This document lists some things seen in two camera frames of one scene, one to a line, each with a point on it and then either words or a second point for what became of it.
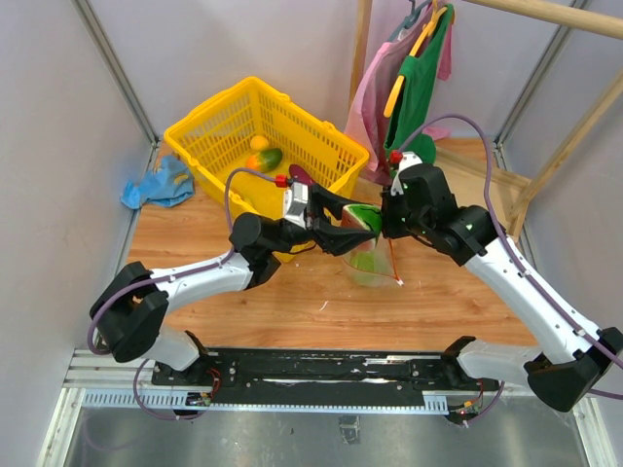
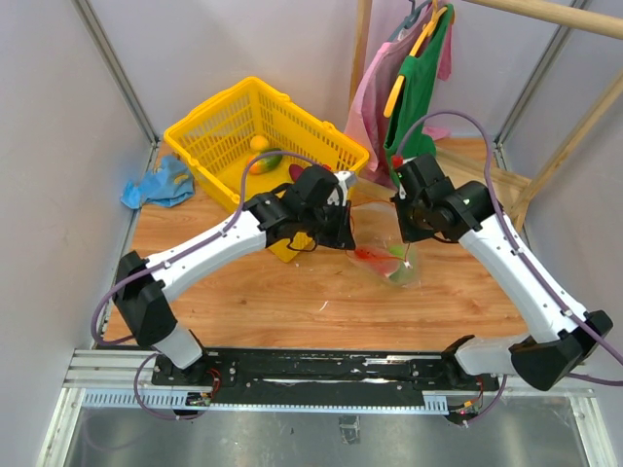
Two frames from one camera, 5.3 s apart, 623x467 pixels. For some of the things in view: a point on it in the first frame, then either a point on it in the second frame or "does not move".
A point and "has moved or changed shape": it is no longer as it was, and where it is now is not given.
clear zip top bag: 373,266 has moved or changed shape
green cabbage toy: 370,268 → 403,271
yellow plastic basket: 248,142 does not move
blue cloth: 168,184 does not move
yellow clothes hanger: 429,26 does not move
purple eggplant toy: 298,174 does not move
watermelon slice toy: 364,217 → 383,262
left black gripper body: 313,210 does not move
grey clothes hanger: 410,18 does not move
